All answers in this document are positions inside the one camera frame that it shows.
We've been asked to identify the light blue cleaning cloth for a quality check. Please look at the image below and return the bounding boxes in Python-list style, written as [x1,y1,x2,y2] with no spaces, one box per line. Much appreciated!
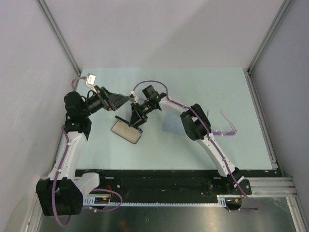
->
[162,112,186,136]

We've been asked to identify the left aluminium frame post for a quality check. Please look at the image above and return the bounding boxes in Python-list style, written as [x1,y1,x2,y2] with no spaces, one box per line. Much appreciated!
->
[36,0,81,76]

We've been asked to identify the white slotted cable duct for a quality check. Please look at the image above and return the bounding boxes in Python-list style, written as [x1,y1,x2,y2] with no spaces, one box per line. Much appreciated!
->
[82,195,229,208]

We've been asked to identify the aluminium frame post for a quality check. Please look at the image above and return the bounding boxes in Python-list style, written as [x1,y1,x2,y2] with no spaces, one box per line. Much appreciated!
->
[36,0,81,76]
[247,0,295,74]

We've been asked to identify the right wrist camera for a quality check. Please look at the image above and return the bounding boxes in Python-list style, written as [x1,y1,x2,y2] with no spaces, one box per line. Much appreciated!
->
[129,91,139,103]

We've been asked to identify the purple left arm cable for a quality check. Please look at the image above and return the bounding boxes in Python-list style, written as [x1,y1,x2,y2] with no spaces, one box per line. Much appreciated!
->
[52,76,124,227]

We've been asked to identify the dark green glasses case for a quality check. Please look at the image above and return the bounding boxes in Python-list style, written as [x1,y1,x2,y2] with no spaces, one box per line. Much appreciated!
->
[112,116,143,144]

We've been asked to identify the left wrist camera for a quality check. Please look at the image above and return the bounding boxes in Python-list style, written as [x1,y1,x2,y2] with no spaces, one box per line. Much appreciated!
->
[85,73,96,92]

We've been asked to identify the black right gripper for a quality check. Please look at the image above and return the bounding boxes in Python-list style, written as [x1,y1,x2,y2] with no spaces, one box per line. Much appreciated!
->
[130,100,155,129]

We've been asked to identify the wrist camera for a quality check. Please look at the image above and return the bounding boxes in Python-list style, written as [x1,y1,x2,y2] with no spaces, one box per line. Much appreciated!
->
[129,91,139,103]
[85,73,96,92]

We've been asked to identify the front aluminium crossbar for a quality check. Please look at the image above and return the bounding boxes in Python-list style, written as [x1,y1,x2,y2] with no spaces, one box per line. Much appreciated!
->
[35,177,296,196]

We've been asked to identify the aluminium rail right edge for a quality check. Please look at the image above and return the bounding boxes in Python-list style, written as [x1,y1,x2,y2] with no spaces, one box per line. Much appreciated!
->
[243,69,279,170]

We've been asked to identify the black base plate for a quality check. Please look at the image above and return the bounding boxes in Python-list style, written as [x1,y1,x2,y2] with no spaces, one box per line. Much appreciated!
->
[75,169,240,204]

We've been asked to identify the pink transparent sunglasses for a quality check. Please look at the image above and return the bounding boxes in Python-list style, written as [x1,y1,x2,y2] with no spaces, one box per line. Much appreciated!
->
[211,112,238,137]

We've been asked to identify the right aluminium frame post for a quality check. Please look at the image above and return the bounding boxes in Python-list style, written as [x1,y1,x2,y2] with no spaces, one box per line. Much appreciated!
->
[247,0,295,74]

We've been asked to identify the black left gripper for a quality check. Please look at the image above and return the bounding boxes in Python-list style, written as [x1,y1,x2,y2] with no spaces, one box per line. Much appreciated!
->
[81,86,129,117]

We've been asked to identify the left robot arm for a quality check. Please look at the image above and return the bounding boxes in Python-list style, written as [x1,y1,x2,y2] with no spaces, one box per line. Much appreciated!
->
[36,86,131,217]

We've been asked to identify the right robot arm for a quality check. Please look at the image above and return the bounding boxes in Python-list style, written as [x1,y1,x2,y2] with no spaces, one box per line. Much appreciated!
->
[129,85,244,194]

